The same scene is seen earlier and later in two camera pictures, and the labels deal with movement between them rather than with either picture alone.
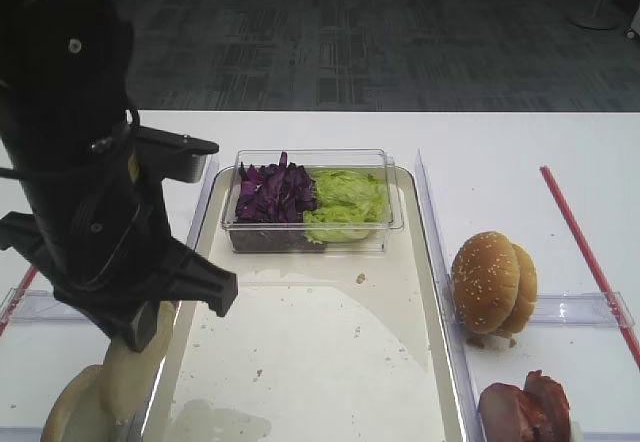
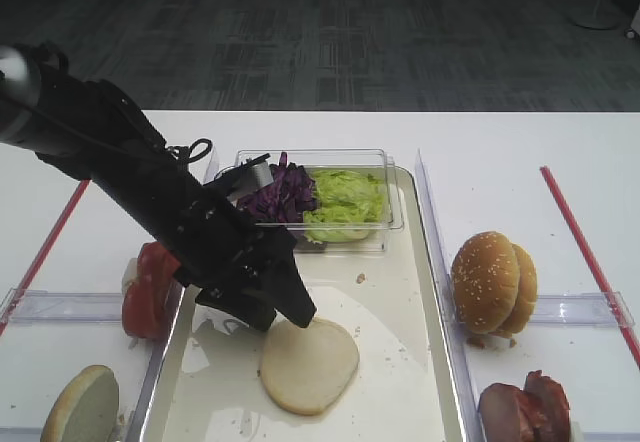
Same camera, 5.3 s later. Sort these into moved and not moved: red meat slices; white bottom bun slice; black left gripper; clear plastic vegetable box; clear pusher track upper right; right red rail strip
Moved: black left gripper; white bottom bun slice
Not moved: right red rail strip; clear pusher track upper right; red meat slices; clear plastic vegetable box
